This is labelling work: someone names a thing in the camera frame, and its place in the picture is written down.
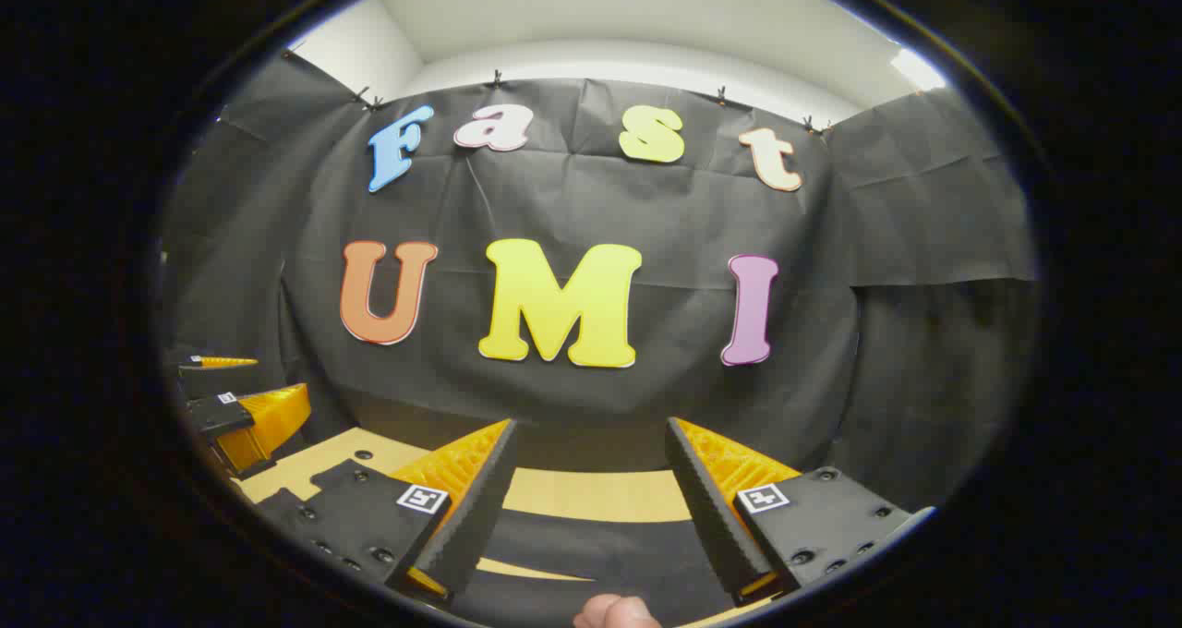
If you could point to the small ceiling light panel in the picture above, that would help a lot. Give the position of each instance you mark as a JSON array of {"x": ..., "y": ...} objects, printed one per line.
[{"x": 919, "y": 69}]

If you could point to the black backdrop cloth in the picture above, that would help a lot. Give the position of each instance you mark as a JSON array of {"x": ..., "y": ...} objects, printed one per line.
[{"x": 572, "y": 212}]

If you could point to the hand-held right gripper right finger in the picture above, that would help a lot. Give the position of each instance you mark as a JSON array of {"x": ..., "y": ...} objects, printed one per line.
[{"x": 706, "y": 517}]

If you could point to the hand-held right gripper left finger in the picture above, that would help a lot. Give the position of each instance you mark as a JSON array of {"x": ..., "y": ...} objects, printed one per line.
[{"x": 476, "y": 517}]

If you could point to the dark jeans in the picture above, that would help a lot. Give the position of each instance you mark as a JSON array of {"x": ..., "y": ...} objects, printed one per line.
[{"x": 600, "y": 545}]

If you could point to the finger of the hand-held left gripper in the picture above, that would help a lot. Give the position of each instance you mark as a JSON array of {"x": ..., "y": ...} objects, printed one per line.
[
  {"x": 268, "y": 420},
  {"x": 226, "y": 362}
]

